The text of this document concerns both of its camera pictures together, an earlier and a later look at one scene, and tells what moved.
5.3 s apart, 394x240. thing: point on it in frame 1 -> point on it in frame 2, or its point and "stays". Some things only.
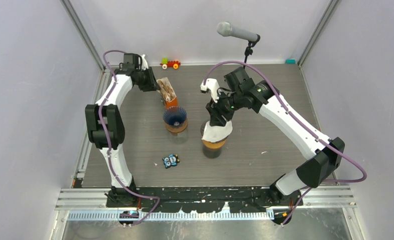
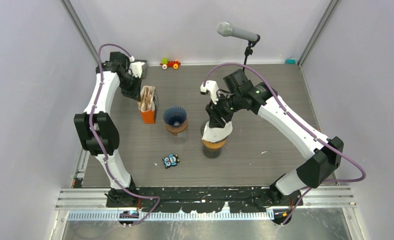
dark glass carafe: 211,153 stays
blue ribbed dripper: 174,115 stays
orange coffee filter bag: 169,96 -> 148,104
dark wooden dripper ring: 179,129 stays
